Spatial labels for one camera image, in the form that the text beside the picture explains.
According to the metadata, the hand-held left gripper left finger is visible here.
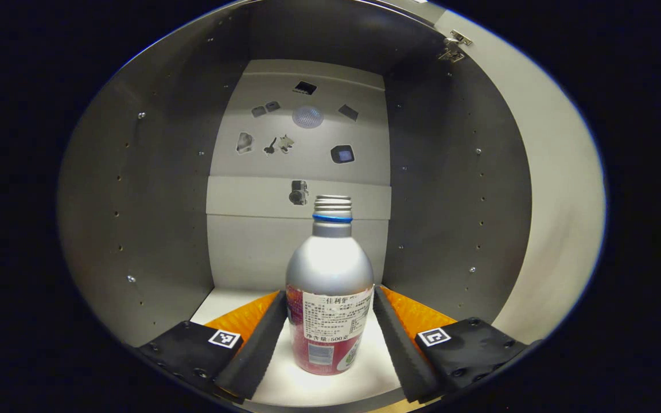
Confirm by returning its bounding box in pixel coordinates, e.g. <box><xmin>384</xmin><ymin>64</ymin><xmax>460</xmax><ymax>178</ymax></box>
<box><xmin>138</xmin><ymin>290</ymin><xmax>289</xmax><ymax>405</ymax></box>

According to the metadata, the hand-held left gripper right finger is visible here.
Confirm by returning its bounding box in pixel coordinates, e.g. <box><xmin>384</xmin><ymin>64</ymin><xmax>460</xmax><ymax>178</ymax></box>
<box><xmin>371</xmin><ymin>285</ymin><xmax>543</xmax><ymax>404</ymax></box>

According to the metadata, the silver bottle with red label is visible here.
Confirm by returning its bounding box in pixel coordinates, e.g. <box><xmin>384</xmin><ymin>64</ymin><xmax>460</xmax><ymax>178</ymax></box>
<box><xmin>285</xmin><ymin>194</ymin><xmax>376</xmax><ymax>377</ymax></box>

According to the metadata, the dark grey cabinet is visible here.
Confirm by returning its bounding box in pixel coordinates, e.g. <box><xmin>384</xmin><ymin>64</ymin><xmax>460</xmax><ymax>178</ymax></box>
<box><xmin>57</xmin><ymin>0</ymin><xmax>533</xmax><ymax>411</ymax></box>

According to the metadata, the metal cabinet hinge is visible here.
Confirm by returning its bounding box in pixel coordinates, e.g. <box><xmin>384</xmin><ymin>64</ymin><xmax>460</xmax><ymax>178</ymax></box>
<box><xmin>437</xmin><ymin>29</ymin><xmax>474</xmax><ymax>63</ymax></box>

